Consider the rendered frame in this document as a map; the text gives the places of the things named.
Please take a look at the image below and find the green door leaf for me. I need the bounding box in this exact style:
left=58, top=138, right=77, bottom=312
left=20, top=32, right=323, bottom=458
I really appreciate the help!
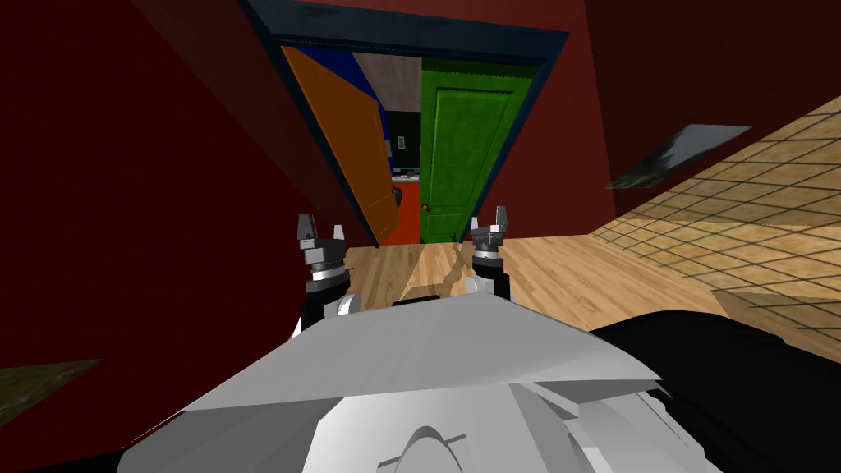
left=420, top=57, right=538, bottom=245

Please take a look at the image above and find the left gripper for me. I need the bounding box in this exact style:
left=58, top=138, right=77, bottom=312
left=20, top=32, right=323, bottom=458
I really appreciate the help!
left=296, top=214, right=348, bottom=267

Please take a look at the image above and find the green wall picture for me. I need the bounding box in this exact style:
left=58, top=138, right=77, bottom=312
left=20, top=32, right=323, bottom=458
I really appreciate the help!
left=0, top=358, right=103, bottom=429

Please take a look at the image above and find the grey wall picture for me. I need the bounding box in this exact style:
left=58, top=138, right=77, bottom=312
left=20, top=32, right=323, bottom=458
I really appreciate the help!
left=604, top=124, right=753, bottom=191

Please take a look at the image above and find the orange door leaf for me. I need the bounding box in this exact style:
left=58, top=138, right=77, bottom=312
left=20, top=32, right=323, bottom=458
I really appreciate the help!
left=280, top=45, right=402, bottom=248

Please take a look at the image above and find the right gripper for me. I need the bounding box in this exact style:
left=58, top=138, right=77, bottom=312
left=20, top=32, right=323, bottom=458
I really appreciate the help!
left=469, top=204, right=510, bottom=253

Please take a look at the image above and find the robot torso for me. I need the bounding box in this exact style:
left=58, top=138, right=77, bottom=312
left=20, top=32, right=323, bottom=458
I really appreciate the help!
left=117, top=292, right=725, bottom=473

